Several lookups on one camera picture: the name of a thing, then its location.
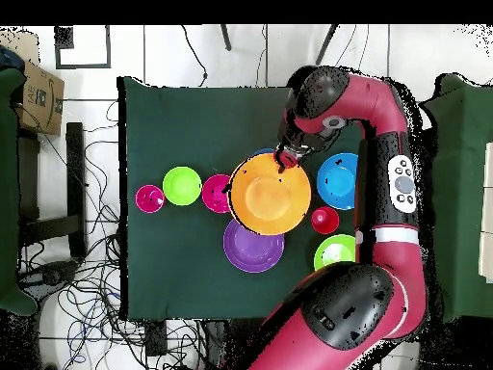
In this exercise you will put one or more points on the grey stand base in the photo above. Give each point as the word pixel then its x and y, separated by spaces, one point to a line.
pixel 50 275

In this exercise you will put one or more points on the small green bowl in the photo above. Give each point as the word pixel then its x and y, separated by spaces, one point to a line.
pixel 181 185

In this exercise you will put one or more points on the small pink bowl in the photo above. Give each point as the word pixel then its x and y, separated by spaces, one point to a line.
pixel 213 194

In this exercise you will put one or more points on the large blue bowl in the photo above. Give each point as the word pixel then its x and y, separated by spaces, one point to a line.
pixel 337 181

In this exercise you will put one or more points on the black tripod leg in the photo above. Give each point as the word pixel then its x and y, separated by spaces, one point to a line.
pixel 226 38
pixel 326 44

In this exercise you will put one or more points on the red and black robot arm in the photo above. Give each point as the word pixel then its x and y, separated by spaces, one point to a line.
pixel 396 262

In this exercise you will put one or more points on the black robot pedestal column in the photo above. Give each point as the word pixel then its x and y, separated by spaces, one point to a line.
pixel 221 343

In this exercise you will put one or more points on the cardboard box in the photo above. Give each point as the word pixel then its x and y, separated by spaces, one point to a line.
pixel 40 100

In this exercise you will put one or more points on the large green bowl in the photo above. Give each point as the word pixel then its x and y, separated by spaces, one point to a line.
pixel 333 248

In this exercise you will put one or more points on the dark green tablecloth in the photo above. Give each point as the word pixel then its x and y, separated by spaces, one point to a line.
pixel 173 127

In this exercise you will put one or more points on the purple bowl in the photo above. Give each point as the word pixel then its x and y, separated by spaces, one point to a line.
pixel 252 254

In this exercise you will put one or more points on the black bench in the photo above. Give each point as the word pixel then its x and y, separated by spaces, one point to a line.
pixel 75 185

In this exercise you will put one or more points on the small blue bowl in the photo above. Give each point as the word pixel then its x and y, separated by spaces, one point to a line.
pixel 264 151

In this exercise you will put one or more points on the black square floor frame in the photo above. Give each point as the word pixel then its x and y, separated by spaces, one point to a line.
pixel 83 66

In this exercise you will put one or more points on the green cloth covered table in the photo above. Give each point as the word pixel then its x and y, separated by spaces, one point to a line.
pixel 7 192
pixel 462 192

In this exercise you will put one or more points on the large yellow bowl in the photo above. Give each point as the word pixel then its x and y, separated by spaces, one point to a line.
pixel 269 196

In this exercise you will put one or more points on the red cup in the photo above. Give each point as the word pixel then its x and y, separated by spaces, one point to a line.
pixel 149 198
pixel 325 220

